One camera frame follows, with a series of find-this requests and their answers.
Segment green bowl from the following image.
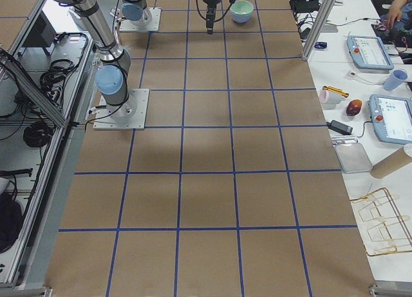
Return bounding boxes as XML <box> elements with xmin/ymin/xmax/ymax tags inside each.
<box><xmin>230</xmin><ymin>0</ymin><xmax>254</xmax><ymax>16</ymax></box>

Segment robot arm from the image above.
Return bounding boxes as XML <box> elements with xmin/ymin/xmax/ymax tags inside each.
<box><xmin>121</xmin><ymin>0</ymin><xmax>152</xmax><ymax>25</ymax></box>
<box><xmin>54</xmin><ymin>0</ymin><xmax>147</xmax><ymax>122</ymax></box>

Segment blue bowl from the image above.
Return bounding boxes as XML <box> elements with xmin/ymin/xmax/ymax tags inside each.
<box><xmin>230</xmin><ymin>12</ymin><xmax>253</xmax><ymax>24</ymax></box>

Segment person hand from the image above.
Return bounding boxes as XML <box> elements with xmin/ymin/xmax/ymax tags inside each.
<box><xmin>386</xmin><ymin>3</ymin><xmax>403</xmax><ymax>29</ymax></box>

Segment small blue black device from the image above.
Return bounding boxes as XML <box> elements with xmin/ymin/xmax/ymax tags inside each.
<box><xmin>314</xmin><ymin>41</ymin><xmax>328</xmax><ymax>50</ymax></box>

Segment gold metal cylinder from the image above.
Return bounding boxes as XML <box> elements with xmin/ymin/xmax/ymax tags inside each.
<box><xmin>323</xmin><ymin>86</ymin><xmax>350</xmax><ymax>98</ymax></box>

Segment left teach pendant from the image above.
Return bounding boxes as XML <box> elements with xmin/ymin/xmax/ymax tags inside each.
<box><xmin>346</xmin><ymin>35</ymin><xmax>394</xmax><ymax>70</ymax></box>

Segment teach pendant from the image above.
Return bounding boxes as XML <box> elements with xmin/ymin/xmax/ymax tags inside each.
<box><xmin>346</xmin><ymin>35</ymin><xmax>394</xmax><ymax>70</ymax></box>
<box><xmin>369</xmin><ymin>94</ymin><xmax>411</xmax><ymax>144</ymax></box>

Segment black power adapter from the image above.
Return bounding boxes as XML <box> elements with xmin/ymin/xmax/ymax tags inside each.
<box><xmin>326</xmin><ymin>120</ymin><xmax>353</xmax><ymax>135</ymax></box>

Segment dark red mango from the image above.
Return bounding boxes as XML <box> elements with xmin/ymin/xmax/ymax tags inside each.
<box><xmin>346</xmin><ymin>99</ymin><xmax>362</xmax><ymax>117</ymax></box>

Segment light blue cup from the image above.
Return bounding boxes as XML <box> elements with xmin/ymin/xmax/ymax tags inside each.
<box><xmin>383</xmin><ymin>69</ymin><xmax>408</xmax><ymax>91</ymax></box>

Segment metal tray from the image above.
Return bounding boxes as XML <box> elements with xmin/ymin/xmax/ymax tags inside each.
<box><xmin>331</xmin><ymin>135</ymin><xmax>372</xmax><ymax>174</ymax></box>

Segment right teach pendant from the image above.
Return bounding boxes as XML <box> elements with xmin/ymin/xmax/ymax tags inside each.
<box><xmin>369</xmin><ymin>94</ymin><xmax>411</xmax><ymax>144</ymax></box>

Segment cardboard tube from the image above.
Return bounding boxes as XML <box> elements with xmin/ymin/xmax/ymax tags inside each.
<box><xmin>370</xmin><ymin>144</ymin><xmax>411</xmax><ymax>178</ymax></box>

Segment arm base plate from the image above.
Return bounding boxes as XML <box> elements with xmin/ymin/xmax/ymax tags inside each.
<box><xmin>119</xmin><ymin>7</ymin><xmax>162</xmax><ymax>33</ymax></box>
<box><xmin>93</xmin><ymin>89</ymin><xmax>149</xmax><ymax>130</ymax></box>

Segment aluminium frame post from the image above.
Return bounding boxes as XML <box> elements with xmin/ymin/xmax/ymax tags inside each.
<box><xmin>302</xmin><ymin>0</ymin><xmax>336</xmax><ymax>61</ymax></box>

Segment gold wire rack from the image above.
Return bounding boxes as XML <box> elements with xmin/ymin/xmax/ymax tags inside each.
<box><xmin>350</xmin><ymin>187</ymin><xmax>411</xmax><ymax>257</ymax></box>

